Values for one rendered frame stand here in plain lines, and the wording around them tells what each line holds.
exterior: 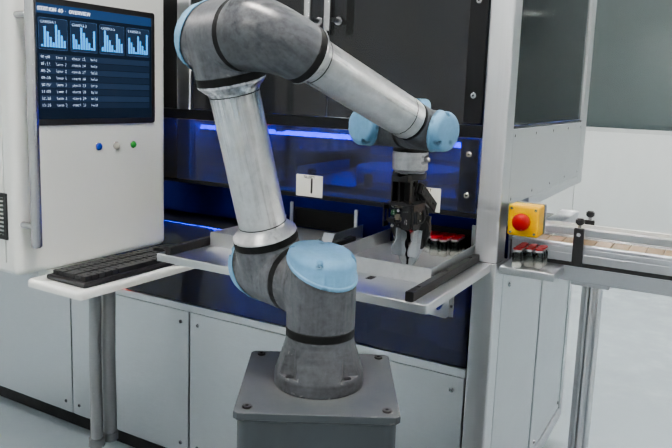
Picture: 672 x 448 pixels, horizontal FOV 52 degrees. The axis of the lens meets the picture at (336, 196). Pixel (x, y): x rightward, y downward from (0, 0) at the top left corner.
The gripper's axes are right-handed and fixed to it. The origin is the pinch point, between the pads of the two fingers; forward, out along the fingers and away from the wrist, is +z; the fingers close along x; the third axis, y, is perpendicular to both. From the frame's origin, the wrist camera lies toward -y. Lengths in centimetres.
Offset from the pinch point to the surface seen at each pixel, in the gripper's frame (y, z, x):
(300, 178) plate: -24, -12, -44
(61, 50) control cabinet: 18, -44, -89
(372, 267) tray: 1.9, 2.0, -7.9
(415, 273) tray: 1.9, 1.7, 2.4
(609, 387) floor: -185, 92, 22
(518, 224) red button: -20.5, -7.5, 17.8
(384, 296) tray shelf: 15.4, 3.6, 1.7
